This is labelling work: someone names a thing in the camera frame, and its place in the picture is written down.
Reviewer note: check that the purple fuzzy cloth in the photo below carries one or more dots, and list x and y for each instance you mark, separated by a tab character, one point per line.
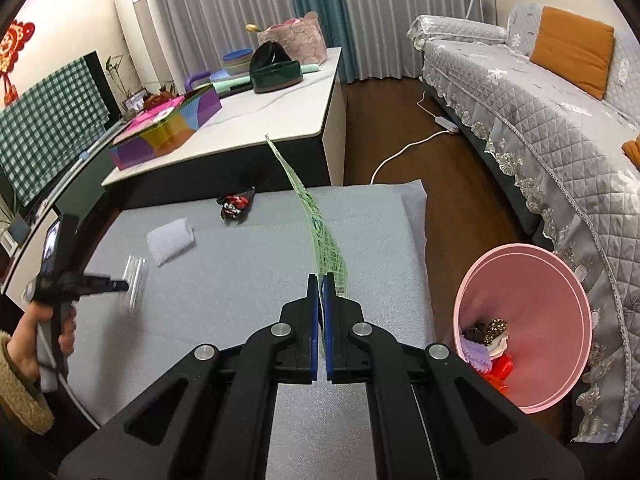
475	355

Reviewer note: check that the teal curtain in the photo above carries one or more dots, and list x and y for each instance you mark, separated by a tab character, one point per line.
320	5

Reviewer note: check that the potted plant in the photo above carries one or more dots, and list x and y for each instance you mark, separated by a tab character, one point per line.
119	77

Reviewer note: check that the mint green cloth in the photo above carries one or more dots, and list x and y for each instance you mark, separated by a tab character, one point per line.
230	82

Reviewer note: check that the red plastic bag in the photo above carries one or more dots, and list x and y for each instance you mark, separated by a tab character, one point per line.
497	372

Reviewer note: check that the green checked cloth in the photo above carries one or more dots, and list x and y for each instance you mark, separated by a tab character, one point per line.
50	125

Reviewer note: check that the pink plastic bin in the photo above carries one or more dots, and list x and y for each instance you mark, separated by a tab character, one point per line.
545	335

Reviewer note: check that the clear plastic wrapper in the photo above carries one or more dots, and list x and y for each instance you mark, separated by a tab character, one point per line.
136	280

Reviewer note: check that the white power strip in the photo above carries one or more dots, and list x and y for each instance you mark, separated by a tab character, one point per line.
446	125

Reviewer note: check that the dark green basket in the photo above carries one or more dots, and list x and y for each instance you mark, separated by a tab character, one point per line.
277	80

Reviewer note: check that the red wall decoration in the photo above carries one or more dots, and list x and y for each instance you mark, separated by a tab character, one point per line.
12	55

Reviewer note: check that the person's left hand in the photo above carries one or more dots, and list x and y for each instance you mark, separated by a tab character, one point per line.
27	340

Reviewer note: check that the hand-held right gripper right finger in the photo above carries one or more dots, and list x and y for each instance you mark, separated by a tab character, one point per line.
329	325

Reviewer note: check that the green white checked packet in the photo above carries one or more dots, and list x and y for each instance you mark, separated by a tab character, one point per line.
320	240

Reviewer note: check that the dark red snack wrapper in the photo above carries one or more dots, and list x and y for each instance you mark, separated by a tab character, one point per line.
236	205

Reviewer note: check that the white standing air conditioner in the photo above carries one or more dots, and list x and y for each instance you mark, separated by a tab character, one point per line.
145	30

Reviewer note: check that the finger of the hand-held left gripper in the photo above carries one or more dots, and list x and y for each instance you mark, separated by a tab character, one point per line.
102	285

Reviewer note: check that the white fuzzy cloth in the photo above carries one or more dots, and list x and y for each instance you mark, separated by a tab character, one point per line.
170	241

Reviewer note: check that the brown patterned wrapper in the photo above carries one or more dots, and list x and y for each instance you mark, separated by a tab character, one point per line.
498	326

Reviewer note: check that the black hat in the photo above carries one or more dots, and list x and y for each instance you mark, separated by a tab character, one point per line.
265	55

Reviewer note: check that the stack of blue bowls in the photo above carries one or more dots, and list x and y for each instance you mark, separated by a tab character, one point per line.
237	61

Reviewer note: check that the black television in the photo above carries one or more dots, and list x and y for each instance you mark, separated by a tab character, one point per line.
102	85

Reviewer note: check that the grey curtain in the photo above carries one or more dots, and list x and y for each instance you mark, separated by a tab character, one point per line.
410	10
215	5

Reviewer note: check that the white coffee table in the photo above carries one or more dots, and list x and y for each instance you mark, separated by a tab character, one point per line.
280	115

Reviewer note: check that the large orange cushion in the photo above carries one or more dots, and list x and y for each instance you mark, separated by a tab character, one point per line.
572	50

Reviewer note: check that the grey foam mat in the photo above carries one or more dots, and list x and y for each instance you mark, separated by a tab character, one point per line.
225	320

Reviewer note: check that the sofa with grey quilted cover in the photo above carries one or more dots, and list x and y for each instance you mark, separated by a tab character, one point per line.
540	125

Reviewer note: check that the person's left forearm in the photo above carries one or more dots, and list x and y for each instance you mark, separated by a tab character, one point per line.
20	390

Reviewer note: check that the pink quilted bag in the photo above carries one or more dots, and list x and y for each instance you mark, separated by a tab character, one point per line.
295	40

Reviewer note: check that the colourful cardboard box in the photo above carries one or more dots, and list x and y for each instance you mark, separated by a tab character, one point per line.
160	135

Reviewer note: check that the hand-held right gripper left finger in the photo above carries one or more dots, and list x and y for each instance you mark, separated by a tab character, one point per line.
314	325

